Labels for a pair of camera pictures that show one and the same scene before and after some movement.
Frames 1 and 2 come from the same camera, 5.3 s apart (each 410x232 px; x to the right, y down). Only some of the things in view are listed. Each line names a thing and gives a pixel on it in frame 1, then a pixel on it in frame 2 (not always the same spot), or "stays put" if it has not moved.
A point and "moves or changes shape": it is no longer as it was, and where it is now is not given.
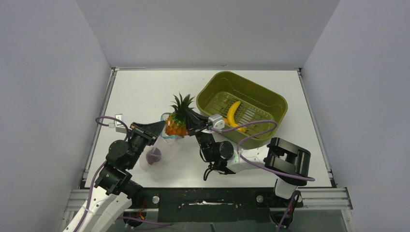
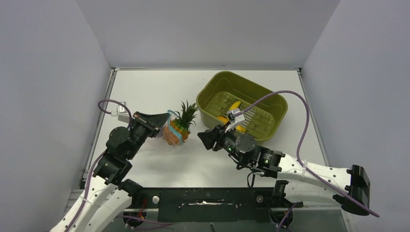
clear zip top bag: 162,153 → 174,130
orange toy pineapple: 176,124 moves or changes shape
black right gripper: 197,122 → 209,137
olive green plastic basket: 240,102 stays put
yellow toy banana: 231,117 stays put
